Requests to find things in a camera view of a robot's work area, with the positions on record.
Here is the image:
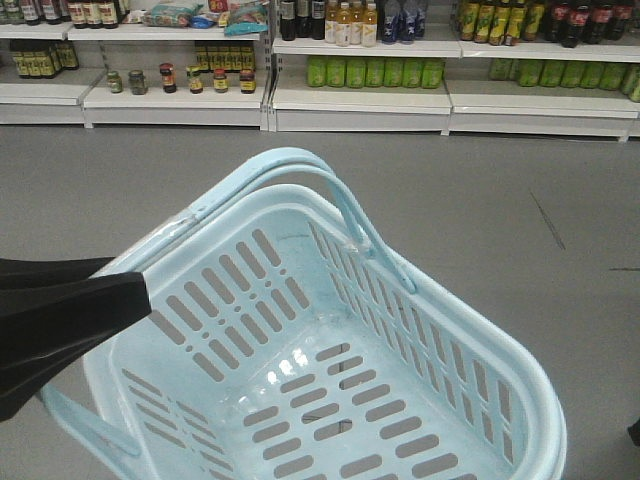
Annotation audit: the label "green bottles row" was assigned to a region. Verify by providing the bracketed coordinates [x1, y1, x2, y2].
[306, 56, 446, 89]

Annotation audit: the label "light blue plastic basket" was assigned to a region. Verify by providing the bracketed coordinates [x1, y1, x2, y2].
[40, 148, 567, 479]

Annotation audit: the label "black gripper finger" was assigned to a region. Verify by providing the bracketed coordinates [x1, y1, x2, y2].
[1, 257, 151, 421]

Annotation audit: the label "white supermarket shelf unit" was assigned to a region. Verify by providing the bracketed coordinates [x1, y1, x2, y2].
[1, 1, 639, 141]

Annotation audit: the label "dark soy sauce bottles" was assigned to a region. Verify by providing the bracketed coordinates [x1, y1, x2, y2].
[9, 39, 80, 79]

